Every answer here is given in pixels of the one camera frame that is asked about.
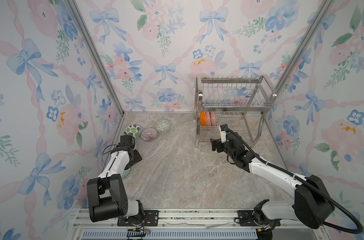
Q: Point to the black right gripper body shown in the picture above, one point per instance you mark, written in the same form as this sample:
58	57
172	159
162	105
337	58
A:
220	147

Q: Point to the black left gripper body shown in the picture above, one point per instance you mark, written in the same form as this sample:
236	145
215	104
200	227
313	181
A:
136	157

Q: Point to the pale green celadon bowl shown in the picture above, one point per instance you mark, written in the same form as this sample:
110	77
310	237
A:
126	173

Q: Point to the dark patterned bowl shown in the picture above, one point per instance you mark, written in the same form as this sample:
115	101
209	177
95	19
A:
213	119

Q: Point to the orange white bowl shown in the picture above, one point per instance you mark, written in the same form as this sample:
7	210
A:
203	120

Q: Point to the pink purple bowl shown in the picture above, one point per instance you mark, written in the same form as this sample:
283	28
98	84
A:
208	119

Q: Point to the green geometric pattern bowl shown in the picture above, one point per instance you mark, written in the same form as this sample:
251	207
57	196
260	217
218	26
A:
163	125

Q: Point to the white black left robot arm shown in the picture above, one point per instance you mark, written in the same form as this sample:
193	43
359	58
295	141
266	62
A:
107	197

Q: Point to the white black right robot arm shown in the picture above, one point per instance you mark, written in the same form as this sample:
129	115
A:
309	205

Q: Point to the stainless steel dish rack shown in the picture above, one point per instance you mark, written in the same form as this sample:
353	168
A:
241	103

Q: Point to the purple glass bowl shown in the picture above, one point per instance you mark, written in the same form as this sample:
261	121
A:
149	134

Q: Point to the green leaf pattern bowl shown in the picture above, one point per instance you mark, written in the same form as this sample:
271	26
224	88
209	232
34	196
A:
133	130

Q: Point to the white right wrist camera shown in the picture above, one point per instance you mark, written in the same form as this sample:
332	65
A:
223	132

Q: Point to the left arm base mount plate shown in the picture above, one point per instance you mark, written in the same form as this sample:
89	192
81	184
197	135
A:
148	218

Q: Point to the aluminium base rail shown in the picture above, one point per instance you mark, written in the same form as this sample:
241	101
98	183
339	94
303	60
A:
190	224

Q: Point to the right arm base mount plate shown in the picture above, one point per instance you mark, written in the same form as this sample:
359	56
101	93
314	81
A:
248	217

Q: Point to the aluminium corner post right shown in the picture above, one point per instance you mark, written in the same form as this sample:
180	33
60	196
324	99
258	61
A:
310	33

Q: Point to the aluminium corner post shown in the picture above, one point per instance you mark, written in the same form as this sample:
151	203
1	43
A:
310	33
85	34

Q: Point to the aluminium corner post left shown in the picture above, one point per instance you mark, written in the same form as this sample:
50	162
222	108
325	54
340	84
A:
85	34

